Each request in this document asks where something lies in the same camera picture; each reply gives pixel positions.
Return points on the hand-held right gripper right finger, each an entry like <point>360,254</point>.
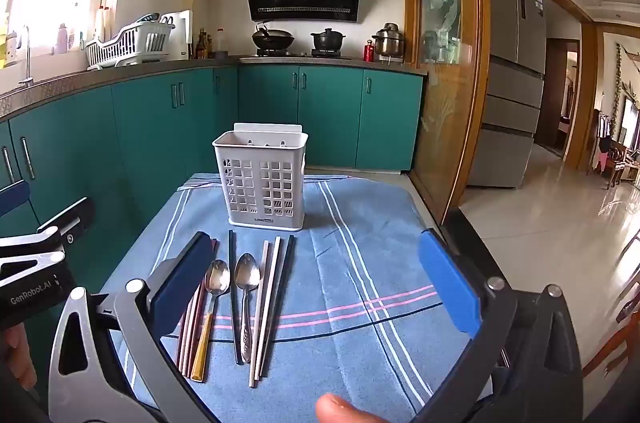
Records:
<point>450,283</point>

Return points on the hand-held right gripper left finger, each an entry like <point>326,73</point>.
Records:
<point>182,283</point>

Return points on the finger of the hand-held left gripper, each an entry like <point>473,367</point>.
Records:
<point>12,198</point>
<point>67,223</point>

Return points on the black chopstick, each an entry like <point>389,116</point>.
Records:
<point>233,283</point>
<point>285,283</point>

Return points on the dark red chopstick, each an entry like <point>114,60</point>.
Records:
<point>178,350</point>
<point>190,353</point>

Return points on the pale pink chopstick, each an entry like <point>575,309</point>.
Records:
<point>261,303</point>
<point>271,293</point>
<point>184,353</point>

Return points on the white plastic utensil basket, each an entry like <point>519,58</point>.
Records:
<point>260,215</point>

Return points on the person's left hand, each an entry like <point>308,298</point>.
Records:
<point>15,353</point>

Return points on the person's right hand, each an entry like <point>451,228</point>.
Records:
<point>345,410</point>

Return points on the green base cabinets long run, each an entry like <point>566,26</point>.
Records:
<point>125,143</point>

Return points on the blue striped towel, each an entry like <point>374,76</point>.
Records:
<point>350,253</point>

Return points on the steel sink faucet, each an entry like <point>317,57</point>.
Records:
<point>27,53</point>

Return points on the purple bottle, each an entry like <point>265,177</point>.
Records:
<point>60,40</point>

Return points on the reddish wooden chair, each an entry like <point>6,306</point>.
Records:
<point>612,343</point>

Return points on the white dish rack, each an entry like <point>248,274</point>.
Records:
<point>127,45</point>

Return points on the green base cabinets under stove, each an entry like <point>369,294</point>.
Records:
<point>325,113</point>

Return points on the wooden dining chairs with clothes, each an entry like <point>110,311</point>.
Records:
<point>617,153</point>

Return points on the grey refrigerator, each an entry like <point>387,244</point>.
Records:
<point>510,78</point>

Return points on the dark brown room door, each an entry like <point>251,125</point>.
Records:
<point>555,93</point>

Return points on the dark sauce bottle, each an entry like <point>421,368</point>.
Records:
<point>201,48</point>

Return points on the white cutting board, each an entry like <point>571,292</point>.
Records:
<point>182,30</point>

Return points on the clear oil bottle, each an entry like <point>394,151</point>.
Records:
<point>221,43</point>

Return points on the red bottle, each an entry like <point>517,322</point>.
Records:
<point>368,52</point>

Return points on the stainless steel stock pot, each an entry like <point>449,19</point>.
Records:
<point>388,43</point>

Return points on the gas stove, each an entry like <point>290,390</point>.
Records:
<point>300,54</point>

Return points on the black wok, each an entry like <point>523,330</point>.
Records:
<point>272,38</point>

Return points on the black cooking pot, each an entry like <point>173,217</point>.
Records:
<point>327,40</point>

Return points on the wooden frame glass door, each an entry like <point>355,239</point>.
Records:
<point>445,53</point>

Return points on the leafy wall garland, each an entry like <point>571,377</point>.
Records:
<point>620,73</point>

